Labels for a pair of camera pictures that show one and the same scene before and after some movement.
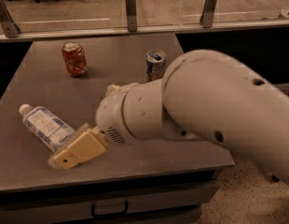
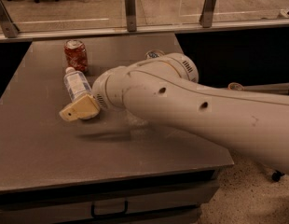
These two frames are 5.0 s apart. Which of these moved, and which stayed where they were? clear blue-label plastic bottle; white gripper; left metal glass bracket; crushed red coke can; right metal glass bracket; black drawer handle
Moved: white gripper; clear blue-label plastic bottle
Stayed: right metal glass bracket; left metal glass bracket; crushed red coke can; black drawer handle
